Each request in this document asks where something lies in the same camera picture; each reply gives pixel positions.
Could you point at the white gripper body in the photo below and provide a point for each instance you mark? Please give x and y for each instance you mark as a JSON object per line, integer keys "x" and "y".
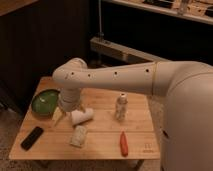
{"x": 69, "y": 99}

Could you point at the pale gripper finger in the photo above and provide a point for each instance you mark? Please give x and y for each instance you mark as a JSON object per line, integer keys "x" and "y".
{"x": 57, "y": 115}
{"x": 81, "y": 107}

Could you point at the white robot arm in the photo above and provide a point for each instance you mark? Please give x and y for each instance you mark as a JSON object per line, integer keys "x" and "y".
{"x": 187, "y": 86}

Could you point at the white paper cup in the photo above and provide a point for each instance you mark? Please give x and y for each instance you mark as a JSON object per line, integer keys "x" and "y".
{"x": 78, "y": 116}

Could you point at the green ceramic bowl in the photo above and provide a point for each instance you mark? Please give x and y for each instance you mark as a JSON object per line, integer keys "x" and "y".
{"x": 45, "y": 102}

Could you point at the black remote control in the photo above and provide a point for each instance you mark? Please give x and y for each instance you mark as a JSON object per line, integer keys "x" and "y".
{"x": 31, "y": 138}

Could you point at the wooden folding table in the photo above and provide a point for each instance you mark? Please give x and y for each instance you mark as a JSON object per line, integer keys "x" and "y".
{"x": 103, "y": 132}

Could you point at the orange carrot toy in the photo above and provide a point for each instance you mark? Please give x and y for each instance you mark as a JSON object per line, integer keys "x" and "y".
{"x": 123, "y": 144}

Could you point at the metal vertical pole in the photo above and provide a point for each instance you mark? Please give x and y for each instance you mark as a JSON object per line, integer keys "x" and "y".
{"x": 101, "y": 34}

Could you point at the background wooden shelf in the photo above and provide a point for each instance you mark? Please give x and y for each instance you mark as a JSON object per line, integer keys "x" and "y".
{"x": 194, "y": 10}

